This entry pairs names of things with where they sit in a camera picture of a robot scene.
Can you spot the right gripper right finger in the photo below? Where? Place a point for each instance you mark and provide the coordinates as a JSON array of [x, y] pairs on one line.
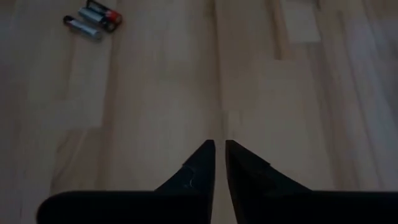
[[248, 186]]

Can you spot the red black battery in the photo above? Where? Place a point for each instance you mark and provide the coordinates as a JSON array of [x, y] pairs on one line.
[[109, 18]]

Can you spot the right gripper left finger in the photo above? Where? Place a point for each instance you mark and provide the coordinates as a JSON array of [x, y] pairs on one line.
[[196, 180]]

